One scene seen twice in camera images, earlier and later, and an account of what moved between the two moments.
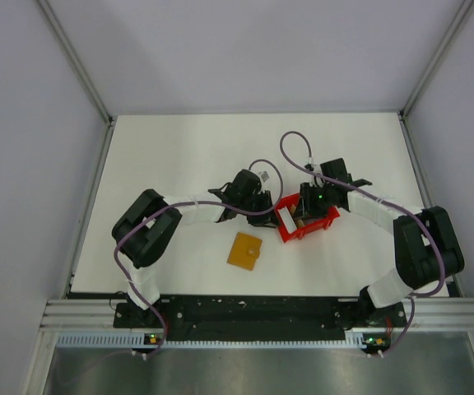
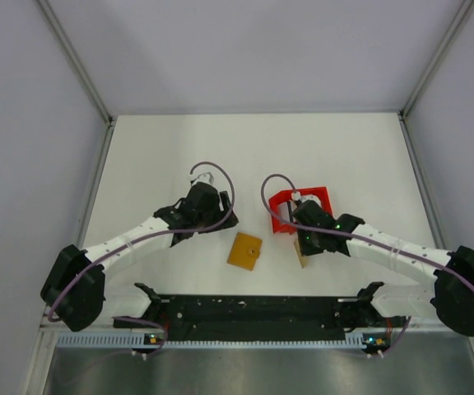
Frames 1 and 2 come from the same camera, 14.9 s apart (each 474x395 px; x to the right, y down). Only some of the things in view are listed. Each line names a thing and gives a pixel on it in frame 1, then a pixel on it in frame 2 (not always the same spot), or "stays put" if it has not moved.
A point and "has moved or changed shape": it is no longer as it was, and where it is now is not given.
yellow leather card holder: [244, 251] stays put
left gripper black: [268, 219] -> [220, 215]
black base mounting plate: [261, 316] stays put
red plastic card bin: [308, 230] has moved or changed shape
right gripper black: [306, 210] -> [306, 249]
